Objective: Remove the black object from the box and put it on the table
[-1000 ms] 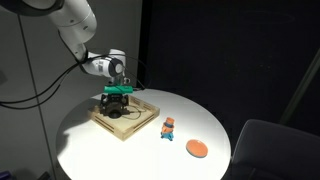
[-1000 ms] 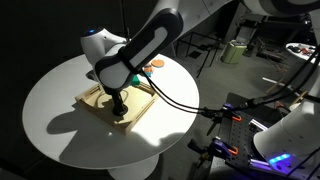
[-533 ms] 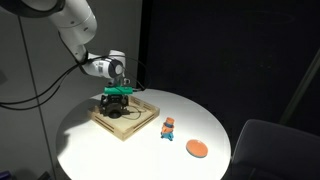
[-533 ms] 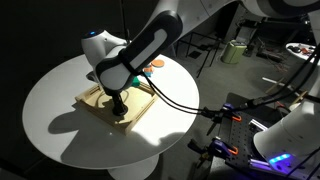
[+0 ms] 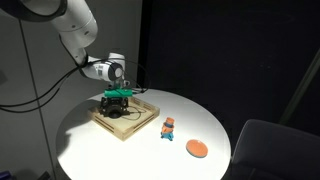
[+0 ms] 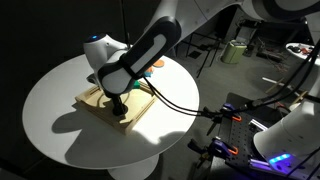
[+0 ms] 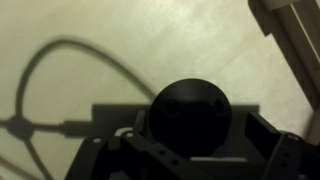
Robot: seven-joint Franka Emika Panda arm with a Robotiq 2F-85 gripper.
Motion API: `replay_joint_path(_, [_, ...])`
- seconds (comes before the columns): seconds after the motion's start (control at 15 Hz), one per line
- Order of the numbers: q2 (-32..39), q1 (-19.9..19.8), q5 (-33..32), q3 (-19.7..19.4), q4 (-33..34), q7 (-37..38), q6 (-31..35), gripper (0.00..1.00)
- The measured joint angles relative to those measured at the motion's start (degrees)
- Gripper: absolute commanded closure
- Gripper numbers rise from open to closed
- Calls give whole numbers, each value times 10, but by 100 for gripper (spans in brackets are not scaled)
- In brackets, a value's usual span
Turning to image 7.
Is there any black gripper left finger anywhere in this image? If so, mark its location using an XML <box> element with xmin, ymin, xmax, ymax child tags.
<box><xmin>64</xmin><ymin>129</ymin><xmax>214</xmax><ymax>180</ymax></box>

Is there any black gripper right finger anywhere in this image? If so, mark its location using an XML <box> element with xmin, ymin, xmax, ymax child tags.
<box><xmin>244</xmin><ymin>111</ymin><xmax>320</xmax><ymax>180</ymax></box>

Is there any black round object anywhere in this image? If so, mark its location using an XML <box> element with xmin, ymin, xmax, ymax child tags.
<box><xmin>148</xmin><ymin>78</ymin><xmax>233</xmax><ymax>159</ymax></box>

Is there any wooden slatted tray box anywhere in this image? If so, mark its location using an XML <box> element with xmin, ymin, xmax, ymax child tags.
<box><xmin>0</xmin><ymin>0</ymin><xmax>320</xmax><ymax>180</ymax></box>

